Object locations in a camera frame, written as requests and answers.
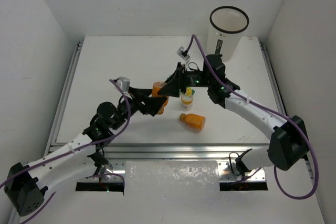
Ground white bin black rim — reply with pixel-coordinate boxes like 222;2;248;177
206;6;249;62

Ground orange bottle brown cap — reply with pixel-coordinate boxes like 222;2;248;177
179;113;206;131

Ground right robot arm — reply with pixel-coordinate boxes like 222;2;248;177
158;55;309;176

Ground orange bottle fruit label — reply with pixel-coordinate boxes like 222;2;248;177
152;81;169;115

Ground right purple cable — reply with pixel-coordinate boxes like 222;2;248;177
185;34;319;199

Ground left side rail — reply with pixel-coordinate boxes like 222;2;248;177
56;40;84;109

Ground black cable loop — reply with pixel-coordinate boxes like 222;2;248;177
227;151;242;176

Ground purple cable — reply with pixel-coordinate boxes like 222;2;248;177
0;78;132;224
185;34;319;199

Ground white foam cover plate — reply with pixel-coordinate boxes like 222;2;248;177
124;161;219;198

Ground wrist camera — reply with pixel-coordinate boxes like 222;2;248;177
115;77;130;92
176;46;190;68

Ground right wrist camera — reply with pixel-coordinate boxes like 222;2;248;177
176;46;190;68

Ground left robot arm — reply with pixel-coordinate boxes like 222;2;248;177
1;87;167;217

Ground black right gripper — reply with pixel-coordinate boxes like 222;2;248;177
159;61;213;95

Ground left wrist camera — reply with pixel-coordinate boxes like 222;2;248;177
115;77;130;92

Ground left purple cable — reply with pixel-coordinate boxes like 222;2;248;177
0;78;132;224

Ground clear bottle yellow cap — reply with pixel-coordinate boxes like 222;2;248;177
181;87;193;111

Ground aluminium table edge rail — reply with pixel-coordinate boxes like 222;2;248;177
103;143;267;160

